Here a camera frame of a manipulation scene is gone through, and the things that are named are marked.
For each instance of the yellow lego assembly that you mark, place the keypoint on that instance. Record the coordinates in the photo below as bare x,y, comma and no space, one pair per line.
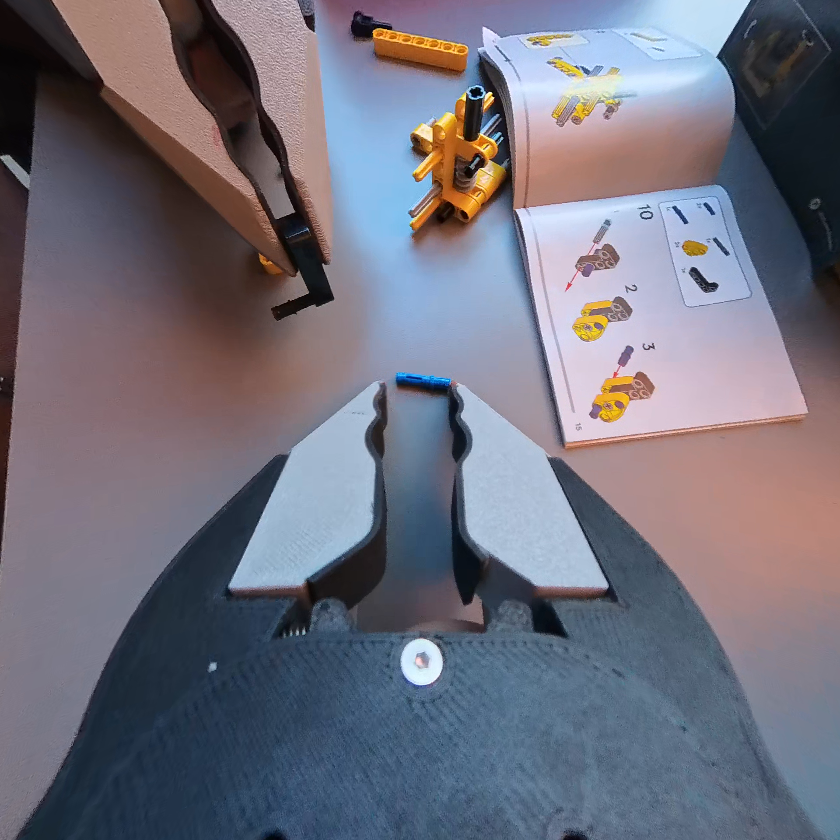
459,148

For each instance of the black lego pin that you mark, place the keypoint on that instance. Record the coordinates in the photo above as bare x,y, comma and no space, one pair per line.
364,24

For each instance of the long yellow lego beam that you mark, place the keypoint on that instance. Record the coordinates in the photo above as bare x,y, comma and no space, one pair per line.
420,47

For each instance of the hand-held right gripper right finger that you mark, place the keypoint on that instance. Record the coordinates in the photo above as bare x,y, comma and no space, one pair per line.
525,525

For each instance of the small yellow lego piece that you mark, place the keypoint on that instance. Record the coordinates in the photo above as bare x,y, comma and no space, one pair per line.
270,264

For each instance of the dark lego box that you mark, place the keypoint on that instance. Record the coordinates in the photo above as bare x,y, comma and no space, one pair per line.
787,131

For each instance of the black angled lego piece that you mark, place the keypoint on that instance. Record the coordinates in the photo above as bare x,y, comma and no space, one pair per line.
308,269

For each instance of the blue lego pin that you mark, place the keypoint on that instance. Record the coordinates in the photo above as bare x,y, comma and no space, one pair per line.
420,380

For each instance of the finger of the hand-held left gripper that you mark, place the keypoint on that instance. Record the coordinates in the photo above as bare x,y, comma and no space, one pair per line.
151,85
289,79

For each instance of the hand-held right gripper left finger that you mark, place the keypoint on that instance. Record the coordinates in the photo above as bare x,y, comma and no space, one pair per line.
308,518

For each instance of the lego instruction booklet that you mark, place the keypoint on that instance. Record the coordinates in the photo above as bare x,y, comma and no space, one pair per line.
656,328

